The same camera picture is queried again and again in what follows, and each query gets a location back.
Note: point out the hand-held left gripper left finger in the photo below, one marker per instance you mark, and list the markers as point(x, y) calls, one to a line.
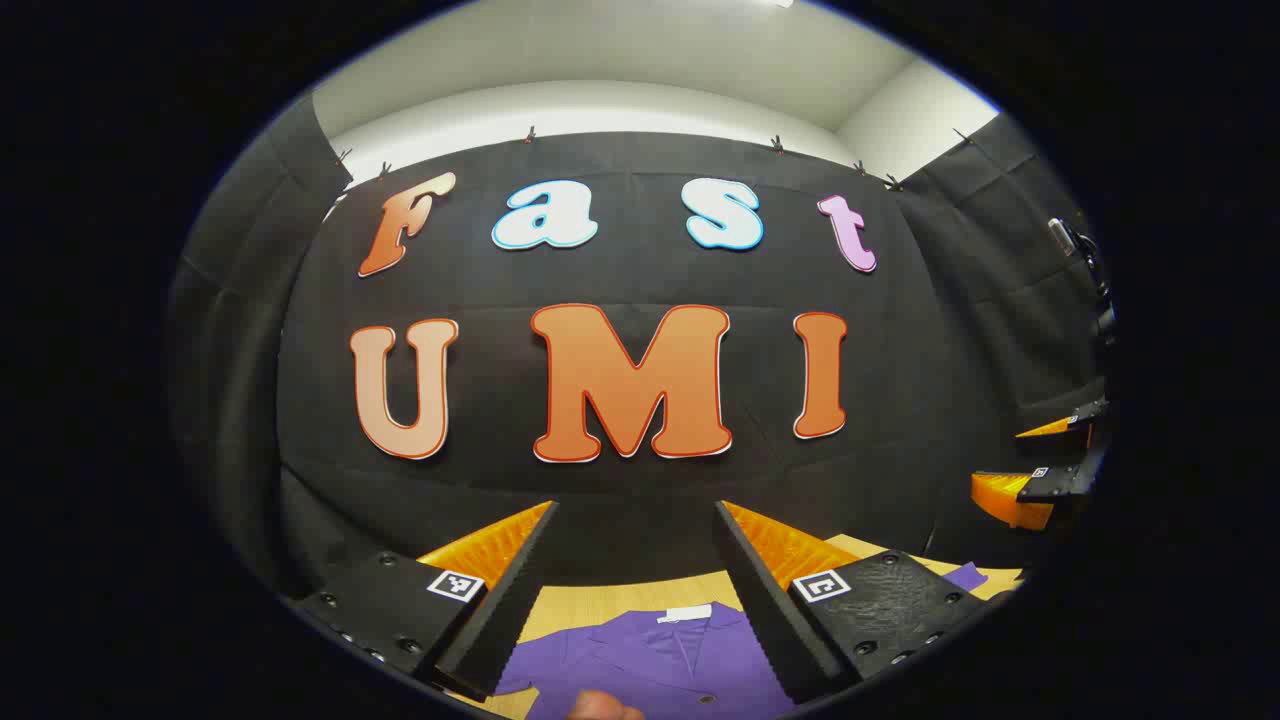
point(510, 610)

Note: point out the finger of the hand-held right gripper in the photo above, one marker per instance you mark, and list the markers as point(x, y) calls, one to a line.
point(1060, 485)
point(1085, 412)

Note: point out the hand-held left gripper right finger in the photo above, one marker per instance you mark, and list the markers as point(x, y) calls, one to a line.
point(765, 610)

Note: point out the purple collared shirt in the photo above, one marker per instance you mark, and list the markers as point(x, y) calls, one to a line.
point(650, 660)

